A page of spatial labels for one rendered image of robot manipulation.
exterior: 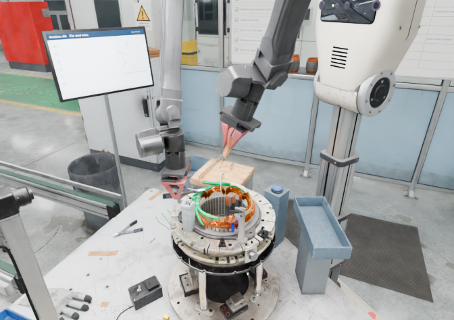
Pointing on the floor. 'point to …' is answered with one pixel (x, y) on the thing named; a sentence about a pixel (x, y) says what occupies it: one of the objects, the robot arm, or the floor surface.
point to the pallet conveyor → (53, 191)
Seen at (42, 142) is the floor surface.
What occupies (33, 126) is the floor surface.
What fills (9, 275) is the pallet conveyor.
